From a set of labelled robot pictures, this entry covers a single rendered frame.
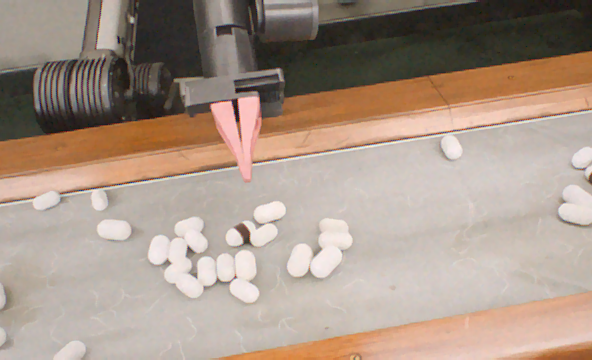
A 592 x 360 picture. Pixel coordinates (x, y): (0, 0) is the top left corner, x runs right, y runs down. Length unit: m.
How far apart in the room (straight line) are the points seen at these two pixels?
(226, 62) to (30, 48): 2.25
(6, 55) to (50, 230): 2.15
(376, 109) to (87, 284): 0.42
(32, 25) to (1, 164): 1.96
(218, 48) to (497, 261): 0.35
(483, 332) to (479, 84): 0.42
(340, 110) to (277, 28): 0.20
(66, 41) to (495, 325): 2.44
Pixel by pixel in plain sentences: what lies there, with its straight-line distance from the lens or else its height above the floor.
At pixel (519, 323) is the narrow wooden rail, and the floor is 0.76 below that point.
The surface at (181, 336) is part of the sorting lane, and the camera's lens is 0.57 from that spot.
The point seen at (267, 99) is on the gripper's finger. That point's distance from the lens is 0.62.
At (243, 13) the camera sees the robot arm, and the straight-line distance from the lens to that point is 0.63.
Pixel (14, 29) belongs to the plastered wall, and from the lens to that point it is 2.79.
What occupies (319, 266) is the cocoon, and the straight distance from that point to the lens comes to 0.58.
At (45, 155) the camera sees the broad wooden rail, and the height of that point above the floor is 0.76.
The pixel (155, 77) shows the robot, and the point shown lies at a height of 0.64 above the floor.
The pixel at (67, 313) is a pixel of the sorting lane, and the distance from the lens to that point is 0.63.
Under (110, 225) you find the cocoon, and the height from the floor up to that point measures 0.76.
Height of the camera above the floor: 1.17
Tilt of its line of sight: 38 degrees down
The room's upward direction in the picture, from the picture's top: 7 degrees counter-clockwise
